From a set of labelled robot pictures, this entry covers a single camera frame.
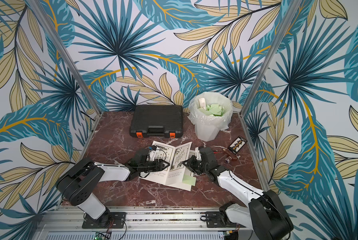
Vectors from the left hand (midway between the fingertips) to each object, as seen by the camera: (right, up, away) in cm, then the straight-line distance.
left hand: (166, 166), depth 87 cm
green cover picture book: (+5, +5, +7) cm, 10 cm away
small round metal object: (+37, +2, +5) cm, 37 cm away
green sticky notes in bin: (+29, +34, +8) cm, 45 cm away
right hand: (+9, +4, -5) cm, 11 cm away
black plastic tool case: (-8, +27, +17) cm, 33 cm away
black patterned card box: (+46, +11, +13) cm, 50 cm away
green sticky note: (+14, -8, -1) cm, 16 cm away
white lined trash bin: (+24, +23, +5) cm, 34 cm away
